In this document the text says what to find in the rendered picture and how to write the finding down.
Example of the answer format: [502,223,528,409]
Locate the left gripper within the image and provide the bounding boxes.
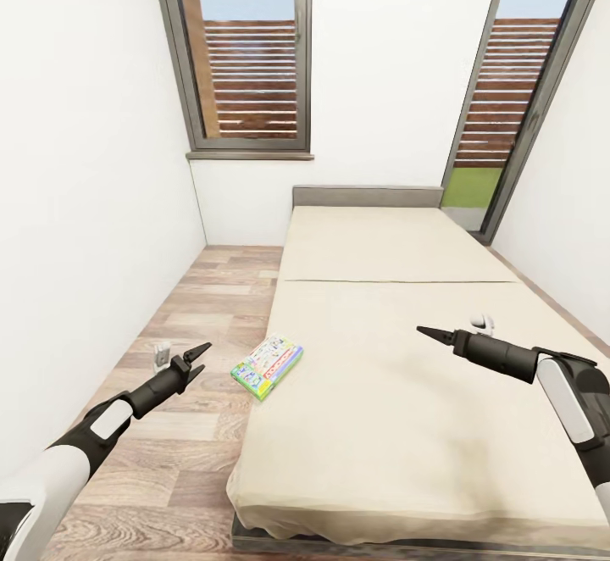
[146,342,213,404]

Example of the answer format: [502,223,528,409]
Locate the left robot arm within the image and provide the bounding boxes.
[0,341,213,561]

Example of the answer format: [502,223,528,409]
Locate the board game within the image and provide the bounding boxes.
[230,331,304,401]

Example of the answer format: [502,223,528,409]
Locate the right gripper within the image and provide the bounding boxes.
[416,326,510,374]

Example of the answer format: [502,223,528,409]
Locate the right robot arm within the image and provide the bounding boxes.
[416,314,610,523]

